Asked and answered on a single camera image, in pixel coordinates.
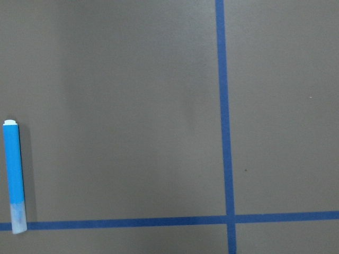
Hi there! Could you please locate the blue highlighter pen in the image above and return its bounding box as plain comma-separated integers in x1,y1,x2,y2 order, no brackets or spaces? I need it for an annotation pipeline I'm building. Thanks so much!
3,120,27,234

